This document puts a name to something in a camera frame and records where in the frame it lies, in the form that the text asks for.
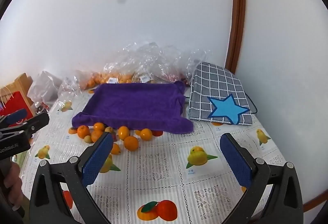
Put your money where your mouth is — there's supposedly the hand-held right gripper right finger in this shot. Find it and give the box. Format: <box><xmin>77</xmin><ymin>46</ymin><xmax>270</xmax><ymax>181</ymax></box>
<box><xmin>220</xmin><ymin>133</ymin><xmax>304</xmax><ymax>224</ymax></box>

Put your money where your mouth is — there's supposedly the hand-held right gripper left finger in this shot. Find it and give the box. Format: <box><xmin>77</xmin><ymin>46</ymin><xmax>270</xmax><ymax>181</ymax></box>
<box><xmin>29</xmin><ymin>132</ymin><xmax>114</xmax><ymax>224</ymax></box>

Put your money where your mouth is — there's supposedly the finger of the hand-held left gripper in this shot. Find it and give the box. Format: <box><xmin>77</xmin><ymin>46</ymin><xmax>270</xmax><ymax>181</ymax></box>
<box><xmin>15</xmin><ymin>113</ymin><xmax>50</xmax><ymax>138</ymax></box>
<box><xmin>0</xmin><ymin>108</ymin><xmax>28</xmax><ymax>128</ymax></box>

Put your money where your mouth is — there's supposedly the purple towel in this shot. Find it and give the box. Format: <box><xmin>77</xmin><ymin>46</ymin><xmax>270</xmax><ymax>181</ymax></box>
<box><xmin>72</xmin><ymin>81</ymin><xmax>194</xmax><ymax>135</ymax></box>

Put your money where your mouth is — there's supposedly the person's left hand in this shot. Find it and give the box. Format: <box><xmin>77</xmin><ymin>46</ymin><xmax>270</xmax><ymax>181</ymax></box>
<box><xmin>3</xmin><ymin>163</ymin><xmax>24</xmax><ymax>211</ymax></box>

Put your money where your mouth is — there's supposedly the red paper bag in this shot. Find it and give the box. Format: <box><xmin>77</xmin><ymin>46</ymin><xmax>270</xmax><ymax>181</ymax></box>
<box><xmin>0</xmin><ymin>87</ymin><xmax>35</xmax><ymax>124</ymax></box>

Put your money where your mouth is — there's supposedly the small bottle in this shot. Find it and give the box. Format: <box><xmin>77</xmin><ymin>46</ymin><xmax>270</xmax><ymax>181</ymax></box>
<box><xmin>33</xmin><ymin>102</ymin><xmax>46</xmax><ymax>115</ymax></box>

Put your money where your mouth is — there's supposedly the wooden rack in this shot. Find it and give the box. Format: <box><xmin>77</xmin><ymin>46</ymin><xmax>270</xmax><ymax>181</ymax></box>
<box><xmin>10</xmin><ymin>73</ymin><xmax>34</xmax><ymax>94</ymax></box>

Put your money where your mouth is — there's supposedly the white plastic bag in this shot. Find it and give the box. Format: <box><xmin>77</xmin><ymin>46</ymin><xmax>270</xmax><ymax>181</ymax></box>
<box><xmin>27</xmin><ymin>70</ymin><xmax>63</xmax><ymax>107</ymax></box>

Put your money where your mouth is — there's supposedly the small clear plastic bag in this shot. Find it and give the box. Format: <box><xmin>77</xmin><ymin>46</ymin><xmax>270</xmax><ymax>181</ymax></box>
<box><xmin>58</xmin><ymin>75</ymin><xmax>80</xmax><ymax>102</ymax></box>

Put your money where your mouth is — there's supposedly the printed fruit tablecloth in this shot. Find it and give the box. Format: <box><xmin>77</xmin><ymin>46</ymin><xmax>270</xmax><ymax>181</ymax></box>
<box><xmin>15</xmin><ymin>86</ymin><xmax>303</xmax><ymax>224</ymax></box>

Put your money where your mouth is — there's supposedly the clear plastic bag of oranges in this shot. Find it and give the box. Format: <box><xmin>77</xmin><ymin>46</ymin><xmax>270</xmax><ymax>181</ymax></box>
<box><xmin>77</xmin><ymin>60</ymin><xmax>135</xmax><ymax>90</ymax></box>

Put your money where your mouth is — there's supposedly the grey checked cloth blue star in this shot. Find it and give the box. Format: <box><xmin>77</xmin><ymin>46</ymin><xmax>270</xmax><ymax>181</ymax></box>
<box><xmin>188</xmin><ymin>61</ymin><xmax>254</xmax><ymax>126</ymax></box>

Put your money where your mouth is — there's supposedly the black cable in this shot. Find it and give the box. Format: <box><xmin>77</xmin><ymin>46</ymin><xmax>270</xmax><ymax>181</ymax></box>
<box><xmin>245</xmin><ymin>91</ymin><xmax>258</xmax><ymax>115</ymax></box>

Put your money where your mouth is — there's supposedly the brown wooden door frame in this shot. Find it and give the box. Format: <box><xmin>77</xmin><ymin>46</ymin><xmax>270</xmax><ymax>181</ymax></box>
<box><xmin>225</xmin><ymin>0</ymin><xmax>247</xmax><ymax>72</ymax></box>

